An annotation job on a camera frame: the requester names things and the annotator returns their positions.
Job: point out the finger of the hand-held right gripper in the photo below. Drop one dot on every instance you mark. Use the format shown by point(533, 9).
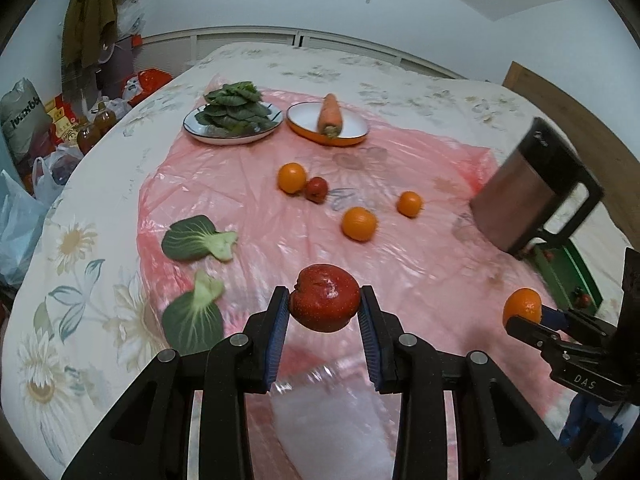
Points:
point(575, 321)
point(530, 332)

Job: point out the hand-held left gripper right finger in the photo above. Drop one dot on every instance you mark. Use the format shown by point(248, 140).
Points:
point(371, 340)

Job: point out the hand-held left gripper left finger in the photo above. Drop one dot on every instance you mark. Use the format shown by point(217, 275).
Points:
point(278, 340)

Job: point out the orange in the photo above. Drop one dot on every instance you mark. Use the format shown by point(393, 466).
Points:
point(358, 223)
point(522, 306)
point(410, 203)
point(292, 177)

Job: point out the green cardboard box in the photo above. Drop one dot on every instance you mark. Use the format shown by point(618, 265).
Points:
point(565, 275)

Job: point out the person's right hand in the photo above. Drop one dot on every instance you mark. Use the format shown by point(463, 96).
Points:
point(590, 430)

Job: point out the clear glass tray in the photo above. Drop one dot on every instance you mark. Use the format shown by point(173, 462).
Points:
point(300, 385)

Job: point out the pink plastic sheet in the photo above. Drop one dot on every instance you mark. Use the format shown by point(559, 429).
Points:
point(425, 280)

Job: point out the bok choy leaf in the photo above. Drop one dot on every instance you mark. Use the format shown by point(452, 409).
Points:
point(192, 320)
point(187, 240)

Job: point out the white foam pad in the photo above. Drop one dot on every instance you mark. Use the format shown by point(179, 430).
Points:
point(330, 435)

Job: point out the copper and black electric kettle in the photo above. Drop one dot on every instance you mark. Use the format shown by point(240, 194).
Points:
point(520, 195)

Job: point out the wooden headboard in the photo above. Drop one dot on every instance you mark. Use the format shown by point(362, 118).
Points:
point(590, 120)

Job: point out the orange rimmed plate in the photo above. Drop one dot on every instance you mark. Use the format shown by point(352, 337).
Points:
point(305, 122)

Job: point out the carrot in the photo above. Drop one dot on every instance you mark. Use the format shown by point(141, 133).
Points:
point(330, 112)

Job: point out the pile of green leaves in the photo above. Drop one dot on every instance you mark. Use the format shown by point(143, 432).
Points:
point(235, 105)

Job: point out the white plastic bag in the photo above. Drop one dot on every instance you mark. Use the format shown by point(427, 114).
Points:
point(55, 172)

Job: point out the clear plastic bag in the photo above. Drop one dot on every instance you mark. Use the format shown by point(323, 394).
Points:
point(17, 230)

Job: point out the red bag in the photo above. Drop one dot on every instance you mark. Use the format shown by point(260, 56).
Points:
point(150, 82)

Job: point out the white slatted cabinet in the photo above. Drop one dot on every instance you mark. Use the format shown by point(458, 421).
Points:
point(240, 42)

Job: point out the yellow and red box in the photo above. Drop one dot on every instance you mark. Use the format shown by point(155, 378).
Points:
point(62, 120)

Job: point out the purple bin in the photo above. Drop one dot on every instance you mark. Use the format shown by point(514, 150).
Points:
point(117, 67)

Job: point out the grey printed sack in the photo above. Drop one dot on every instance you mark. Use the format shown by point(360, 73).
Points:
point(22, 115)

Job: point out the heap of clear plastic bags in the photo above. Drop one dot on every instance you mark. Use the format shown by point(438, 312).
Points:
point(127, 15)

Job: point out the olive jacket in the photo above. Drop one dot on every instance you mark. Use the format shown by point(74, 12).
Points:
point(87, 15)

